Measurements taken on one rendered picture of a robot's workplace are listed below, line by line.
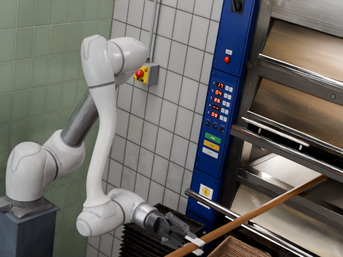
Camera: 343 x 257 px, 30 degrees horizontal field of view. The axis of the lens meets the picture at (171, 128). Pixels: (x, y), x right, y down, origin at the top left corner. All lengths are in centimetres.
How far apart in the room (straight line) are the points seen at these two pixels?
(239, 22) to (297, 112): 46
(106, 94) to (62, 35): 84
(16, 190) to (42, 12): 84
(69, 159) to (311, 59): 109
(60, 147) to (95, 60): 55
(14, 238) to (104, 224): 55
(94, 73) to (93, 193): 43
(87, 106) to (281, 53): 83
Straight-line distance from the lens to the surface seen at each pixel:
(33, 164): 264
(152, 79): 314
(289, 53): 271
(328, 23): 263
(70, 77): 324
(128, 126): 336
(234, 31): 282
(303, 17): 268
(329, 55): 264
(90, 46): 234
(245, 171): 295
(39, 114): 318
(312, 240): 288
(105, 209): 231
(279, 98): 279
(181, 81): 307
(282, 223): 293
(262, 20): 277
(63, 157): 274
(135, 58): 245
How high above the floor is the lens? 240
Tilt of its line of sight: 22 degrees down
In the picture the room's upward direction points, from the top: 9 degrees clockwise
